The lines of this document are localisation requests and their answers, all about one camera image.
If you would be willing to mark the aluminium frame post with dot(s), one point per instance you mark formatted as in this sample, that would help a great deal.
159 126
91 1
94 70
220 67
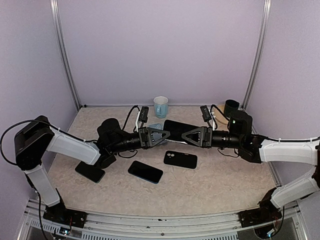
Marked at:
258 53
54 5

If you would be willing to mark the beige plate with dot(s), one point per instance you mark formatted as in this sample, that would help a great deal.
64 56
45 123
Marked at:
219 114

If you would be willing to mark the black phone white edge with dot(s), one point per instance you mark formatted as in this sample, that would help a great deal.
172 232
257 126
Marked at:
176 129

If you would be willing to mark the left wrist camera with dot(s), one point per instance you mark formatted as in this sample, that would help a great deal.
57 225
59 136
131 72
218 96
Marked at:
142 118

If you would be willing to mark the light blue phone case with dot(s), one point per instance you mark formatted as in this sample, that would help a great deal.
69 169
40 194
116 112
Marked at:
156 125

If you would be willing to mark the dark green cup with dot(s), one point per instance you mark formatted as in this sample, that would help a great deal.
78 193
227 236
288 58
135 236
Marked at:
230 106

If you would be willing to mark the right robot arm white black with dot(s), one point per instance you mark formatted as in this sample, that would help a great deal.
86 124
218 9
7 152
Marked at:
256 148

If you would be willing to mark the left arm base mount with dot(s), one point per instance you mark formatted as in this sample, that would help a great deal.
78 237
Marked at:
58 213

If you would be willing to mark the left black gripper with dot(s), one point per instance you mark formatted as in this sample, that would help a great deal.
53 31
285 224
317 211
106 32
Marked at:
143 131

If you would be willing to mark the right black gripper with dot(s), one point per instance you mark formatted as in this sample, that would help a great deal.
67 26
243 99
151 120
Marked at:
203 137

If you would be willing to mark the left aluminium frame post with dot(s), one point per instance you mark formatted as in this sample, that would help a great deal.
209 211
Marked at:
54 5

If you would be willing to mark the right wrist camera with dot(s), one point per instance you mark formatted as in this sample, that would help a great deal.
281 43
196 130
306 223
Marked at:
208 116

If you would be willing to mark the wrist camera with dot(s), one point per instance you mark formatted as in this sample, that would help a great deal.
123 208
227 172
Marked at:
142 118
208 116

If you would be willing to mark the right aluminium frame post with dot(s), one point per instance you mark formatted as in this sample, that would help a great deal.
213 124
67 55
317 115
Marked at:
258 53

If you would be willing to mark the black phone left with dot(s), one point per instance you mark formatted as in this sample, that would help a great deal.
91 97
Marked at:
90 172

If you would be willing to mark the light blue mug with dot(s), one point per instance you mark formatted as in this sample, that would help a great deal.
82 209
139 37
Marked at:
160 104

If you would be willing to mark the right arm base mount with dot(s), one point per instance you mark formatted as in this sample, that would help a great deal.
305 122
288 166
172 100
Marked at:
266 212

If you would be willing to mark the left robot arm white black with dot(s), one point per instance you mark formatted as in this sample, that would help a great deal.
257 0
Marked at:
39 136

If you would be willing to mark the black phone blue edge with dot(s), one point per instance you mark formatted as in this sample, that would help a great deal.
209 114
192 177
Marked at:
145 172

